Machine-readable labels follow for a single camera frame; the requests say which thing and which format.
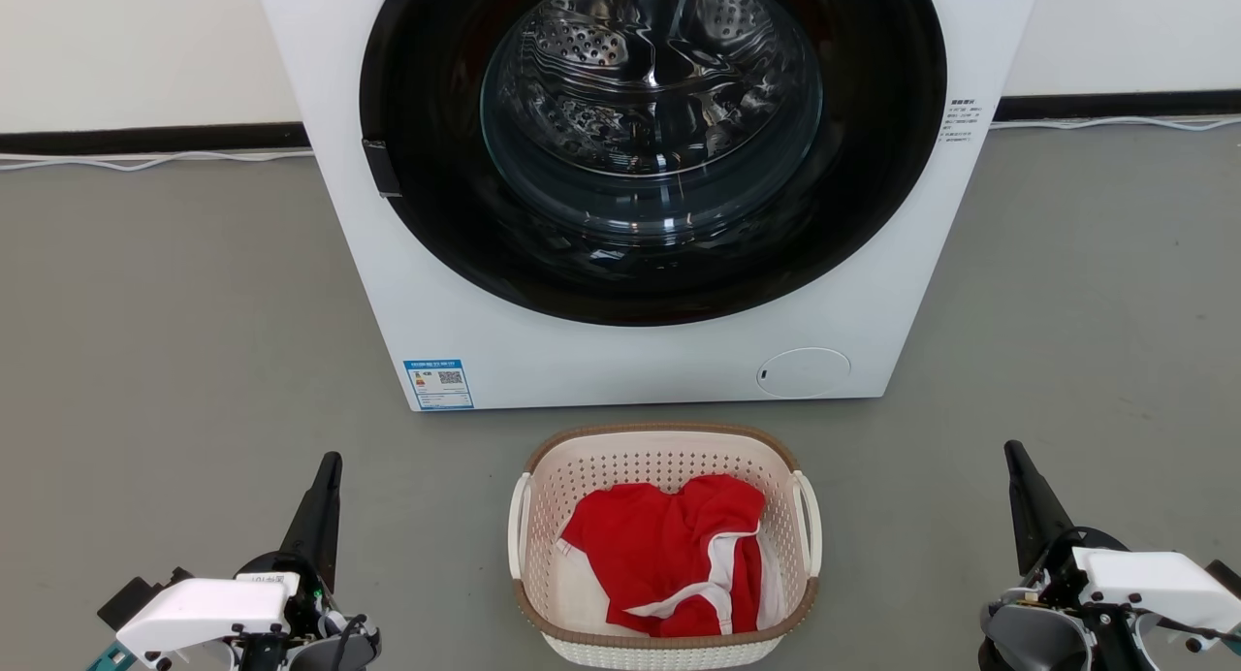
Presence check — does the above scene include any round white filter cover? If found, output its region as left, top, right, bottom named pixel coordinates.
left=756, top=347, right=852, bottom=399

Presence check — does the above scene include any blue energy label sticker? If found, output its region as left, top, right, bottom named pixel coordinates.
left=403, top=359, right=475, bottom=412

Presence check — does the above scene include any small printed text sticker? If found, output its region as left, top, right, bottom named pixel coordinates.
left=939, top=97, right=992, bottom=144

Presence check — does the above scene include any steel washer drum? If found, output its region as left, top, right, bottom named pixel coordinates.
left=480, top=0, right=825, bottom=240

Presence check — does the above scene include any black washer door handle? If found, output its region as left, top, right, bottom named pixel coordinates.
left=363, top=140, right=402, bottom=199

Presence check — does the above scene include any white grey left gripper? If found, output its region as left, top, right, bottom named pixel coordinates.
left=114, top=452, right=344, bottom=669

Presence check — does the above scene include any white floor cable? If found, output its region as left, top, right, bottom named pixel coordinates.
left=989, top=114, right=1241, bottom=133
left=0, top=147, right=316, bottom=174

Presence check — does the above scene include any white front-load washing machine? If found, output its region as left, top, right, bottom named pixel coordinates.
left=252, top=0, right=1046, bottom=412

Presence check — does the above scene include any black camera cable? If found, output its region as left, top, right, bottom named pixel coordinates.
left=330, top=613, right=369, bottom=671
left=1149, top=615, right=1241, bottom=645

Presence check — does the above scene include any black baseboard strip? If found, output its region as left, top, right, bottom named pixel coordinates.
left=0, top=89, right=1241, bottom=158

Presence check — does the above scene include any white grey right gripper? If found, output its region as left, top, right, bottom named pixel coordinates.
left=1003, top=440, right=1241, bottom=637

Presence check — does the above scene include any black left camera cable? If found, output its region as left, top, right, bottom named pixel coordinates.
left=330, top=613, right=369, bottom=671

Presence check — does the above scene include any red and white garment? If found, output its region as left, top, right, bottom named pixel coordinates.
left=560, top=474, right=788, bottom=639

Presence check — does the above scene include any black round washer door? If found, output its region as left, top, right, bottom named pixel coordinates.
left=359, top=0, right=949, bottom=328

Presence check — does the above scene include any cream perforated laundry basket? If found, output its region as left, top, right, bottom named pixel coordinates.
left=507, top=422, right=823, bottom=670

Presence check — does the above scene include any black right camera cable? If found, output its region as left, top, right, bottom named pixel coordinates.
left=1149, top=615, right=1241, bottom=645

